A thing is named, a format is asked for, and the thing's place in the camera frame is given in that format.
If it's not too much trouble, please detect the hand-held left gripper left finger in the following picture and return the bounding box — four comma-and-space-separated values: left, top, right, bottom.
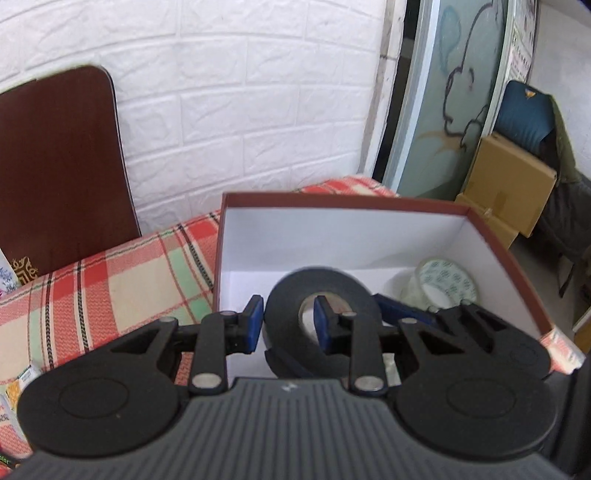
111, 294, 264, 397

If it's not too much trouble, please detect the red plaid cloth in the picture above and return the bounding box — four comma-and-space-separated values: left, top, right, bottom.
0, 175, 586, 460

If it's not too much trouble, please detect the green orange printed packet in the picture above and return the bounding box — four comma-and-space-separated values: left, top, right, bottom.
4, 364, 43, 403

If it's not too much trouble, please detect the blue chair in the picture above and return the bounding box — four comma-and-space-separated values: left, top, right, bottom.
493, 80, 556, 158

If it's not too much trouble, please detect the frosted glass door with drawing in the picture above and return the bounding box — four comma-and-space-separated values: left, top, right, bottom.
382, 0, 511, 200

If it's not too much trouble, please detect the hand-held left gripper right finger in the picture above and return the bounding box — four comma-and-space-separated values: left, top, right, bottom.
314, 294, 451, 397

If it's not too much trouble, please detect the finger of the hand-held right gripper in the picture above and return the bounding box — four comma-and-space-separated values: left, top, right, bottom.
374, 293, 514, 352

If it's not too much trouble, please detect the white printed packet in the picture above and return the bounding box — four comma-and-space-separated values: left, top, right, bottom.
0, 392, 25, 446

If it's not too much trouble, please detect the clear tape roll green print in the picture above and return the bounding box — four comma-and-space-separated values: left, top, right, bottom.
399, 257, 479, 315

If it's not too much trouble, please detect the black tape roll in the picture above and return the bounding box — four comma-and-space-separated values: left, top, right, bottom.
264, 266, 385, 380

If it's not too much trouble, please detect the brown wooden board gold ornament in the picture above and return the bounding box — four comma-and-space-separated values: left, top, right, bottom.
0, 65, 143, 280

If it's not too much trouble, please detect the white wall poster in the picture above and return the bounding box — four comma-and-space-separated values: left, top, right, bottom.
509, 0, 537, 85

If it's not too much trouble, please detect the brown cardboard box white inside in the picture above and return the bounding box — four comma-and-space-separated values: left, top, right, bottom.
213, 191, 553, 385

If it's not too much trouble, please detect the large tan cardboard box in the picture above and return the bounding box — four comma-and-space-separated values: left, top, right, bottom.
462, 135, 558, 238

